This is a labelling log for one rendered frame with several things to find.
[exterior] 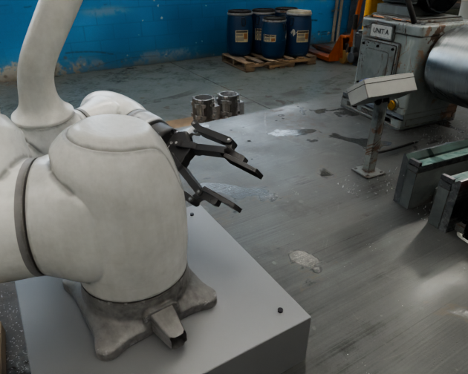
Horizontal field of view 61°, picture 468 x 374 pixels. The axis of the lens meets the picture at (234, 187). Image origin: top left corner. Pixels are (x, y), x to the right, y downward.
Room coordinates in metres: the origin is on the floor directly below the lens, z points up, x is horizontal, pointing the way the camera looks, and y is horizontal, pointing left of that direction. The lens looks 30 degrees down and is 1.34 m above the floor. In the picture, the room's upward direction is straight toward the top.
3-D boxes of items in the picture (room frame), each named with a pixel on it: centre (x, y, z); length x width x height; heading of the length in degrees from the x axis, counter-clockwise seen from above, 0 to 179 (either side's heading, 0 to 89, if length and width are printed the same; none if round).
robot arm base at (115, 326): (0.43, 0.13, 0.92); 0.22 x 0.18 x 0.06; 36
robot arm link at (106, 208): (0.45, 0.16, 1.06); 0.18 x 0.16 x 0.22; 100
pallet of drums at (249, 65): (6.21, -0.53, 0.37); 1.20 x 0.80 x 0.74; 116
